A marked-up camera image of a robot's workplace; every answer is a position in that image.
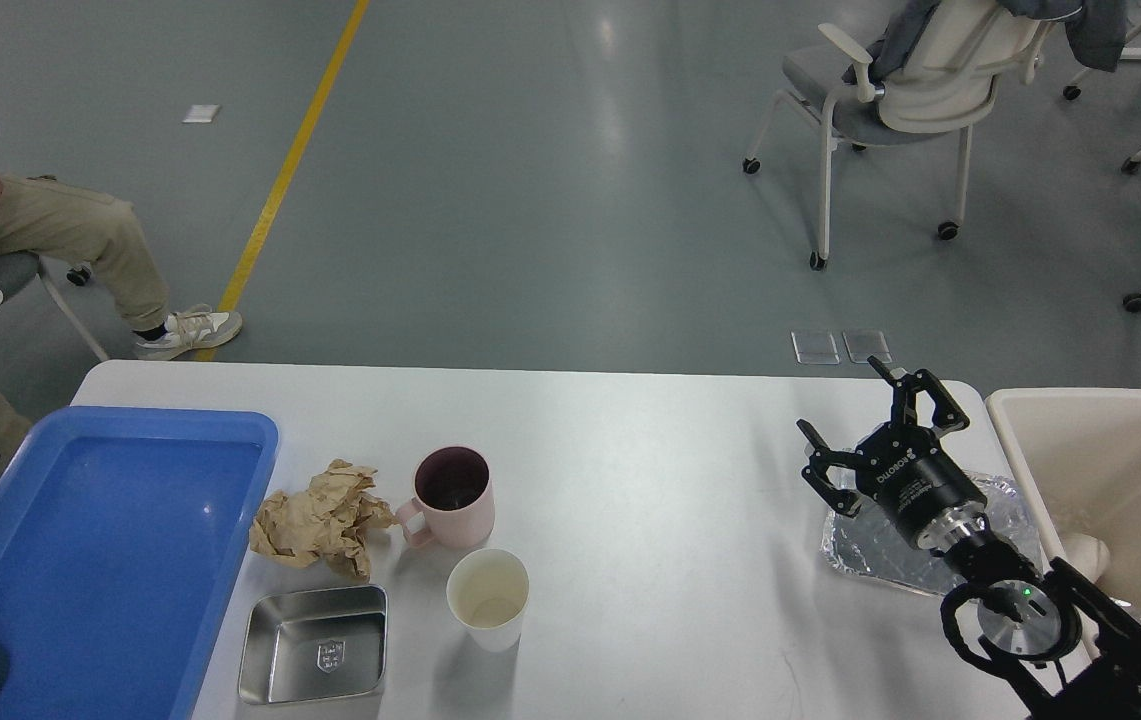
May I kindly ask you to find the blue plastic tray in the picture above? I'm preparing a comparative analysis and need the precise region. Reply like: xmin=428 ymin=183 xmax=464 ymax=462
xmin=0 ymin=406 xmax=280 ymax=719

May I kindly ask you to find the square stainless steel tray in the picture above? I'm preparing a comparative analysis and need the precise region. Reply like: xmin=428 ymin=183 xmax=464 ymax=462
xmin=238 ymin=584 xmax=390 ymax=706

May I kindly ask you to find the white grey office chair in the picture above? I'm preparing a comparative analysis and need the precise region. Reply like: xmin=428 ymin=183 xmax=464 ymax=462
xmin=742 ymin=1 xmax=1053 ymax=272

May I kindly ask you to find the white paper cup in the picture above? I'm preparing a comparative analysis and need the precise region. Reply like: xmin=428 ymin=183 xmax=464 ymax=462
xmin=446 ymin=548 xmax=531 ymax=653

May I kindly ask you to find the grey chair of person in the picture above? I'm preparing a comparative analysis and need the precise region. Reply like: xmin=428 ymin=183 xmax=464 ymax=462
xmin=0 ymin=252 xmax=110 ymax=363

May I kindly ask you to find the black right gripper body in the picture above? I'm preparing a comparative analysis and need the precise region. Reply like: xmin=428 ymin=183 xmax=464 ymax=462
xmin=855 ymin=421 xmax=987 ymax=551

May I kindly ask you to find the left floor outlet plate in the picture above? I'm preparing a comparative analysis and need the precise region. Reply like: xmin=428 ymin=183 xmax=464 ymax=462
xmin=791 ymin=331 xmax=841 ymax=366

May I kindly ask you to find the crumpled brown paper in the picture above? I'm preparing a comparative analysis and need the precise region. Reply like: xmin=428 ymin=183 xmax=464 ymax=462
xmin=246 ymin=459 xmax=400 ymax=583

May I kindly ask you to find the pink mug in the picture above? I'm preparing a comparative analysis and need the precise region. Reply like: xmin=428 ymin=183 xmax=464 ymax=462
xmin=395 ymin=446 xmax=494 ymax=550

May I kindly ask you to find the right floor outlet plate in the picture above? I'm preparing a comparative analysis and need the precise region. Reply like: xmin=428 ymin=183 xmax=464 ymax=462
xmin=841 ymin=329 xmax=893 ymax=364

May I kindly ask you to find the floor outlet plate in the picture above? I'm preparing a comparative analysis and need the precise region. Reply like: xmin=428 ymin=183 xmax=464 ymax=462
xmin=791 ymin=331 xmax=841 ymax=366
xmin=841 ymin=329 xmax=893 ymax=364

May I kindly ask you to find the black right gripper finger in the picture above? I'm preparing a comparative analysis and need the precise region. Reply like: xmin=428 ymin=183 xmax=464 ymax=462
xmin=867 ymin=355 xmax=971 ymax=437
xmin=798 ymin=419 xmax=866 ymax=518

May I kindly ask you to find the seated person in khaki trousers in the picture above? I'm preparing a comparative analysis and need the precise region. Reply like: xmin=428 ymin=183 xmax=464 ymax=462
xmin=0 ymin=48 xmax=244 ymax=461

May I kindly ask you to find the grey jacket on chair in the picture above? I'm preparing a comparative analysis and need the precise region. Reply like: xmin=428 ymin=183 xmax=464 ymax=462
xmin=845 ymin=0 xmax=1131 ymax=84

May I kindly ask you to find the aluminium foil tray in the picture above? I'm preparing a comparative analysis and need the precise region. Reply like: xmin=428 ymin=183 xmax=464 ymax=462
xmin=820 ymin=470 xmax=1045 ymax=596

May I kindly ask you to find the beige plastic bin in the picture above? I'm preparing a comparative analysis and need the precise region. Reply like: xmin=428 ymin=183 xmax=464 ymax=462
xmin=987 ymin=388 xmax=1141 ymax=607

